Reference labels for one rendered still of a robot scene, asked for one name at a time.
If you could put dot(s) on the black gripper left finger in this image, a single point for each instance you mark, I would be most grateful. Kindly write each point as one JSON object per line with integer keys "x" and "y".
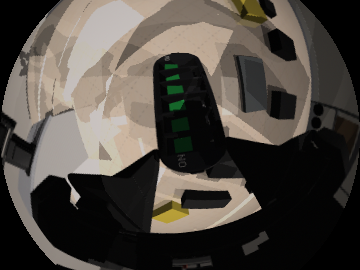
{"x": 131, "y": 191}

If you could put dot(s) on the yellow rectangular block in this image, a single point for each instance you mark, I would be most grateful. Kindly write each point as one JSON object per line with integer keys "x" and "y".
{"x": 250, "y": 10}
{"x": 170, "y": 212}

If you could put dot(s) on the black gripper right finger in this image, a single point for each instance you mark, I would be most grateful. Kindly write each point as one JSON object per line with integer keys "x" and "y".
{"x": 264, "y": 166}

